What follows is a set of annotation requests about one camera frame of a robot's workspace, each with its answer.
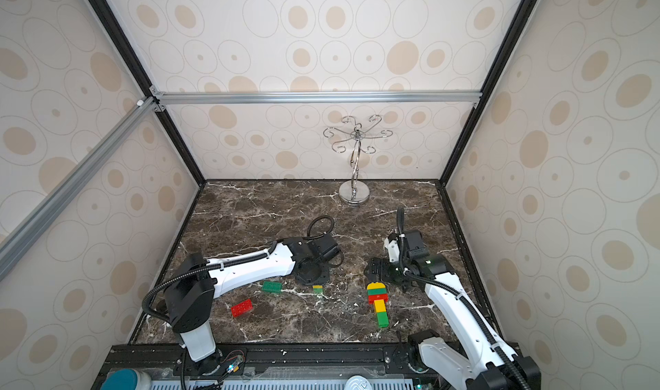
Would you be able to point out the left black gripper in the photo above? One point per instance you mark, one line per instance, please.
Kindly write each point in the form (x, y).
(325, 279)

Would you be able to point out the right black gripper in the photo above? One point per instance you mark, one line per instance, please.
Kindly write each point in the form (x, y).
(387, 272)

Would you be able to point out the yellow square lego back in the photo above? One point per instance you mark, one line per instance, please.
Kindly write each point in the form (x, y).
(376, 286)

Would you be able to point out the red long lego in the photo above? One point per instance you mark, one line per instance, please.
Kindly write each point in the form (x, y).
(380, 297)
(242, 308)

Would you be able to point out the green square lego front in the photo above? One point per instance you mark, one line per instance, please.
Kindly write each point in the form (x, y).
(382, 319)

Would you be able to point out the green long lego front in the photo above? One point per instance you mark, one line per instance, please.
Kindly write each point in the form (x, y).
(272, 287)

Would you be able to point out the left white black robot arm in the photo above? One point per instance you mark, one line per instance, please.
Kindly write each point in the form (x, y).
(184, 302)

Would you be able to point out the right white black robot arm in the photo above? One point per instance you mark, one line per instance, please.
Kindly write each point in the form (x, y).
(481, 359)

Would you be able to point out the chrome hook stand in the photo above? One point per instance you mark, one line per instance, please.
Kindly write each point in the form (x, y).
(353, 191)

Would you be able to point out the teal white round object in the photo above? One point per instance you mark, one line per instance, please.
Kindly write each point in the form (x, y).
(127, 379)

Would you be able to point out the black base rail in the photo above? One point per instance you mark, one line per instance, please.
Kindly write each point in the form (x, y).
(274, 366)

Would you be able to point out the horizontal aluminium rail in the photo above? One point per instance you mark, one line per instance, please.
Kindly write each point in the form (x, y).
(334, 97)

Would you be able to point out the left slanted aluminium rail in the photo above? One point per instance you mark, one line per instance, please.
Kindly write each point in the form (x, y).
(42, 217)

